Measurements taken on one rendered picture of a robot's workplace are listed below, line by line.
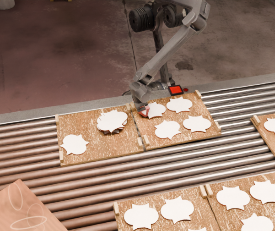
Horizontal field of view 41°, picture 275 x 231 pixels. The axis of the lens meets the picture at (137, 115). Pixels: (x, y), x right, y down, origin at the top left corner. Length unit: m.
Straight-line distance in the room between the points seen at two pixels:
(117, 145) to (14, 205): 0.58
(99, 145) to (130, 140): 0.16
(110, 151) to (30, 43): 2.86
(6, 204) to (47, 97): 2.17
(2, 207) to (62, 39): 3.14
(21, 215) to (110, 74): 2.52
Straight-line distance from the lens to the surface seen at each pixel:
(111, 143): 1.85
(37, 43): 4.47
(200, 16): 1.78
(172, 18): 2.41
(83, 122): 1.97
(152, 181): 1.73
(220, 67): 4.02
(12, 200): 1.60
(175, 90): 2.18
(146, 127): 1.93
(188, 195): 1.67
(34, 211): 1.54
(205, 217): 1.62
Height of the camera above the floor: 2.31
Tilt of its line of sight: 44 degrees down
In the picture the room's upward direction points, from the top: straight up
